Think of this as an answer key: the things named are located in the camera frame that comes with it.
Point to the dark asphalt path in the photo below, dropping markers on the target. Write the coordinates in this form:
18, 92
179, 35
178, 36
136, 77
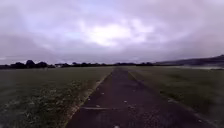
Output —
124, 96

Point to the grass field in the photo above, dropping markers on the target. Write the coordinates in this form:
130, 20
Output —
190, 85
36, 93

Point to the row of trees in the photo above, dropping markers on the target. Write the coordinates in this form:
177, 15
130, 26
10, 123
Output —
30, 64

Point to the wooded hill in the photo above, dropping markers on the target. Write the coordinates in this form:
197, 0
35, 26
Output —
200, 61

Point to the pale water strip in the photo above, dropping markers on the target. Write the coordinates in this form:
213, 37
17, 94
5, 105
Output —
206, 67

